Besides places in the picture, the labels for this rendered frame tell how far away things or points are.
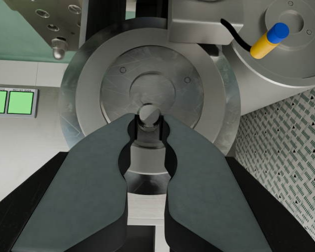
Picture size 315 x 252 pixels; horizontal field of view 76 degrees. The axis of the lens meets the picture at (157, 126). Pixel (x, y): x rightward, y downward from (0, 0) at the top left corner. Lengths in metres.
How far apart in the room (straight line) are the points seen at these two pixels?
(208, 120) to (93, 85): 0.09
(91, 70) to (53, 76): 3.12
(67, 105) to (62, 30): 0.37
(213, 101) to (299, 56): 0.09
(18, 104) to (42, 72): 2.80
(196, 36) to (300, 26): 0.10
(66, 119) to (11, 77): 3.38
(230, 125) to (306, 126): 0.13
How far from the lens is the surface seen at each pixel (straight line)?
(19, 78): 3.48
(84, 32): 0.20
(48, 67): 3.36
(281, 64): 0.21
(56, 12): 0.49
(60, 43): 0.57
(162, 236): 0.53
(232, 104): 0.18
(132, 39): 0.17
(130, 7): 0.64
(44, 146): 0.54
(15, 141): 0.57
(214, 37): 0.17
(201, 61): 0.17
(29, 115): 0.56
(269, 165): 0.34
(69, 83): 0.18
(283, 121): 0.32
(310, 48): 0.23
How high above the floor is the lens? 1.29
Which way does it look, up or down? 8 degrees down
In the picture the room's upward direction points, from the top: 178 degrees counter-clockwise
